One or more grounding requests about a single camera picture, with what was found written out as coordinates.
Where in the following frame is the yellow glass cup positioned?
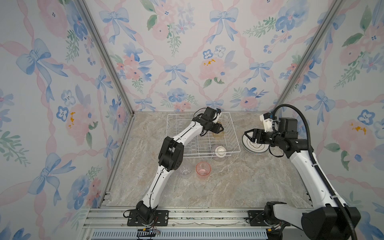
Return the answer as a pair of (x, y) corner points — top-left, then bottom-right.
(212, 128), (225, 140)

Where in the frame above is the white wire dish rack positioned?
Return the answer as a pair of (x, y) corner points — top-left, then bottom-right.
(165, 111), (242, 159)

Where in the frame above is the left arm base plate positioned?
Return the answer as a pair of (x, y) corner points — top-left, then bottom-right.
(124, 210), (170, 227)

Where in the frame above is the black corrugated cable hose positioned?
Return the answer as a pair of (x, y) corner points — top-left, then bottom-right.
(271, 103), (359, 240)

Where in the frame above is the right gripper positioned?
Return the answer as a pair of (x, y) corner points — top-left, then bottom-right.
(244, 129), (284, 148)

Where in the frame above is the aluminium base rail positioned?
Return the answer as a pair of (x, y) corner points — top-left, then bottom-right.
(78, 206), (340, 240)

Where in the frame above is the white ceramic bowl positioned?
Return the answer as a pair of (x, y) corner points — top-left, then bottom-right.
(212, 145), (228, 162)

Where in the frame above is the pink glass cup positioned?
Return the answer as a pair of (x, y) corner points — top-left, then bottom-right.
(196, 162), (212, 180)

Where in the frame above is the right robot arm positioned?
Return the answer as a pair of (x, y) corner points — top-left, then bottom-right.
(244, 129), (361, 240)

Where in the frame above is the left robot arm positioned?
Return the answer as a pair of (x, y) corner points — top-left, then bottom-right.
(136, 107), (224, 225)

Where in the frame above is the grey patterned plate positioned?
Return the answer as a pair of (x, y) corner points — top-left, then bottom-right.
(241, 134), (270, 155)

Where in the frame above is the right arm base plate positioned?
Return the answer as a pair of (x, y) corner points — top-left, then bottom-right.
(247, 209), (291, 227)

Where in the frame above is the clear glass cup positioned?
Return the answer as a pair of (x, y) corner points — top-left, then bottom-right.
(179, 163), (194, 179)

